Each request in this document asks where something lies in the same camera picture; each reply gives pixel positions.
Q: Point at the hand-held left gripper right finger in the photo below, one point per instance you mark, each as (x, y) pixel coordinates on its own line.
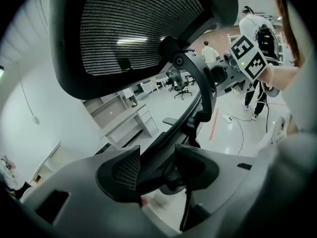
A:
(232, 182)

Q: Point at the white metal rack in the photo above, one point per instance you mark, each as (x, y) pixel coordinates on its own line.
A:
(231, 38)

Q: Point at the black mesh office chair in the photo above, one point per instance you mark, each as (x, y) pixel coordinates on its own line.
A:
(111, 33)

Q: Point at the person's white top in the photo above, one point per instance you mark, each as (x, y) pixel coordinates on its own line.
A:
(297, 157)

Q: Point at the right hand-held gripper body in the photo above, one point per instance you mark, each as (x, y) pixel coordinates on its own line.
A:
(247, 56)

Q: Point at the white long desk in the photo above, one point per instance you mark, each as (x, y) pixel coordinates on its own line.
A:
(154, 83)

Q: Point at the white power strip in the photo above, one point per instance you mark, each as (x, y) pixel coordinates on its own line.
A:
(228, 118)

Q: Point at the red floor tape strip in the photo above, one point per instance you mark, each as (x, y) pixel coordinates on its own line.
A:
(213, 125)

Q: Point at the black swivel chair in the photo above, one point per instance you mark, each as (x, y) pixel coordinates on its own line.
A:
(179, 83)

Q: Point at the grey desk with shelves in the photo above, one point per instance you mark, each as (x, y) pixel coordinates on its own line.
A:
(121, 123)

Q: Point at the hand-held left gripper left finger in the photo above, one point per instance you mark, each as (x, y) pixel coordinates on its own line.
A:
(81, 180)

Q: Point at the hanging wall lamp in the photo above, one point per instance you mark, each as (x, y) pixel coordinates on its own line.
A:
(36, 120)

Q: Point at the person's right forearm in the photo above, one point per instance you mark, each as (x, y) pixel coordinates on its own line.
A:
(282, 76)

